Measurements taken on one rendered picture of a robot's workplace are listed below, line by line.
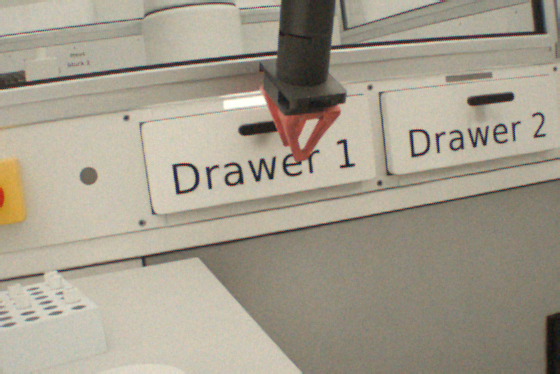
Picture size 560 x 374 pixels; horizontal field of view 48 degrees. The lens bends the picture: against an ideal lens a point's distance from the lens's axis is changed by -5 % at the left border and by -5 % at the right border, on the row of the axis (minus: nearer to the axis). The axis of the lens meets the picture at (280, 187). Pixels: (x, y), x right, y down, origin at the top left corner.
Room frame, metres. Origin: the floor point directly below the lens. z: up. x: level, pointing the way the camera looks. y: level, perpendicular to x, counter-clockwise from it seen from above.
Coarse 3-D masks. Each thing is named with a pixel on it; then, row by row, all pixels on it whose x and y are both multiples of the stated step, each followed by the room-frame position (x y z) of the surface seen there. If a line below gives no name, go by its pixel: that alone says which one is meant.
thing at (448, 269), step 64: (384, 192) 0.88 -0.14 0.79; (448, 192) 0.90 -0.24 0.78; (512, 192) 0.94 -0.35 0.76; (0, 256) 0.73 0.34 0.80; (64, 256) 0.75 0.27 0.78; (128, 256) 0.78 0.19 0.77; (192, 256) 0.81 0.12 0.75; (256, 256) 0.83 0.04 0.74; (320, 256) 0.85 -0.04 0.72; (384, 256) 0.88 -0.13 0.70; (448, 256) 0.91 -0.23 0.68; (512, 256) 0.94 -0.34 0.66; (256, 320) 0.83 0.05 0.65; (320, 320) 0.85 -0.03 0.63; (384, 320) 0.88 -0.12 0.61; (448, 320) 0.91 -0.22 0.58; (512, 320) 0.94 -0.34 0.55
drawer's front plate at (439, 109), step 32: (384, 96) 0.86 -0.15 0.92; (416, 96) 0.87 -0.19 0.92; (448, 96) 0.88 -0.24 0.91; (544, 96) 0.93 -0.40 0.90; (384, 128) 0.87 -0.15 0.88; (416, 128) 0.87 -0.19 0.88; (448, 128) 0.88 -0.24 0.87; (480, 128) 0.89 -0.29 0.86; (544, 128) 0.93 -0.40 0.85; (416, 160) 0.86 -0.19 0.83; (448, 160) 0.88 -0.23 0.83; (480, 160) 0.89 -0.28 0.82
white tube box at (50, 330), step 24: (24, 288) 0.56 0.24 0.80; (48, 288) 0.55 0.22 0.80; (0, 312) 0.50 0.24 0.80; (24, 312) 0.49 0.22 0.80; (48, 312) 0.48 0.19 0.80; (72, 312) 0.47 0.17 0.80; (96, 312) 0.48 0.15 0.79; (0, 336) 0.44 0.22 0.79; (24, 336) 0.45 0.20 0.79; (48, 336) 0.46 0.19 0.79; (72, 336) 0.47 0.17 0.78; (96, 336) 0.48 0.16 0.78; (0, 360) 0.44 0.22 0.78; (24, 360) 0.45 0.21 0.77; (48, 360) 0.46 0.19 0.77; (72, 360) 0.47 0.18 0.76
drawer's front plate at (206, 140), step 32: (352, 96) 0.84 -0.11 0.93; (160, 128) 0.77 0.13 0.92; (192, 128) 0.78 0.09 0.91; (224, 128) 0.79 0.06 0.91; (352, 128) 0.84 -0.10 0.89; (160, 160) 0.77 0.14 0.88; (192, 160) 0.78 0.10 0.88; (224, 160) 0.79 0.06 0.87; (256, 160) 0.80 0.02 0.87; (288, 160) 0.81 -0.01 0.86; (320, 160) 0.83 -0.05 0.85; (352, 160) 0.84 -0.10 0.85; (160, 192) 0.77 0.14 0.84; (192, 192) 0.78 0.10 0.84; (224, 192) 0.79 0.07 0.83; (256, 192) 0.80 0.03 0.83; (288, 192) 0.81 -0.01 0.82
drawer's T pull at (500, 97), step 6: (474, 96) 0.85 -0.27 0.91; (480, 96) 0.85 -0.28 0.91; (486, 96) 0.86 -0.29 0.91; (492, 96) 0.86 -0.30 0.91; (498, 96) 0.86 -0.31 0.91; (504, 96) 0.87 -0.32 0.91; (510, 96) 0.87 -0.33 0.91; (468, 102) 0.86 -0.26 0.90; (474, 102) 0.85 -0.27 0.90; (480, 102) 0.85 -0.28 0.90; (486, 102) 0.86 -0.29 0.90; (492, 102) 0.86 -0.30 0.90; (498, 102) 0.86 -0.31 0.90
